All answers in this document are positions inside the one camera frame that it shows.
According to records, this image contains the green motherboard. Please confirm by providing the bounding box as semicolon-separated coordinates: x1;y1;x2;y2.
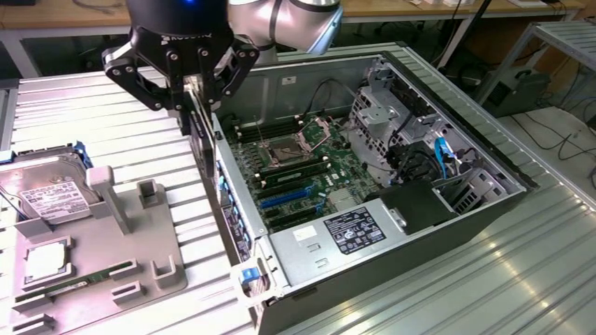
226;111;376;234

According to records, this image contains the metal slat side table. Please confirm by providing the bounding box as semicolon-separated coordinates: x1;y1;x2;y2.
475;20;596;105

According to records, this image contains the metal socket cover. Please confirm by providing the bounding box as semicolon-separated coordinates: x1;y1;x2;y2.
295;116;340;146

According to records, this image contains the black wire bundle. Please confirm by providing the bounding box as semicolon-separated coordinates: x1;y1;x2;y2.
386;144;442;184

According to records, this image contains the grey power supply unit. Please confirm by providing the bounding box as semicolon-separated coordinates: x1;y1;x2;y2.
267;199;407;290

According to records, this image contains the blue disk wire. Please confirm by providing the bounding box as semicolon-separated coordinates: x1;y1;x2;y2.
431;135;456;181

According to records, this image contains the grey parts rack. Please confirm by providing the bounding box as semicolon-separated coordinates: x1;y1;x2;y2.
7;165;190;335

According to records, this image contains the metal CPU socket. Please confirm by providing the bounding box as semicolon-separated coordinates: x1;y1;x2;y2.
264;138;310;165

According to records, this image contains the wooden desk with white frame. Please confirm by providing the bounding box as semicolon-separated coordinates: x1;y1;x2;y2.
0;0;586;80

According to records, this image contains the silver disk bay cage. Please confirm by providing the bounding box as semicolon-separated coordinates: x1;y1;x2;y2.
347;83;451;175

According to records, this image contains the black looped wire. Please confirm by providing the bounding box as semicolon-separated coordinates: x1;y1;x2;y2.
300;79;360;121

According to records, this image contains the silver hard disk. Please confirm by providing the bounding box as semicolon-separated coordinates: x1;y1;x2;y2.
0;153;103;226

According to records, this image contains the green RAM stick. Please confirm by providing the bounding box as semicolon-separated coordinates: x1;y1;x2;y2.
14;261;135;304

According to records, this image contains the black box on floor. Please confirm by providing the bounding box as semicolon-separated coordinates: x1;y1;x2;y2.
487;68;554;118

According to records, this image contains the black RAM stick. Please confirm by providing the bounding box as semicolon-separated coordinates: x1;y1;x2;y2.
258;161;331;186

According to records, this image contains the black low profile graphics card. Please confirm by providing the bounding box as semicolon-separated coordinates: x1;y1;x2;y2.
179;75;222;182

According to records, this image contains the blue expansion slot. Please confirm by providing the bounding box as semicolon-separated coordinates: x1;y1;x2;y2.
259;186;314;209

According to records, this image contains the silver chipset heat sink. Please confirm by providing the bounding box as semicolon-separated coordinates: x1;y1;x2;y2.
327;190;363;211

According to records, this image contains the open black PC case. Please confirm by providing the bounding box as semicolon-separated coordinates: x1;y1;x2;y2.
188;50;542;335

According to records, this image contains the silver CPU chip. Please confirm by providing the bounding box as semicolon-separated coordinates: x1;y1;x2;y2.
23;243;67;280

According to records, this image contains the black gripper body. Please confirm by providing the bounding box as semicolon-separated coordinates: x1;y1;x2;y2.
128;0;236;76

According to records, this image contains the black expansion slot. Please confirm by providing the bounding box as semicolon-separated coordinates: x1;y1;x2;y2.
267;206;330;228

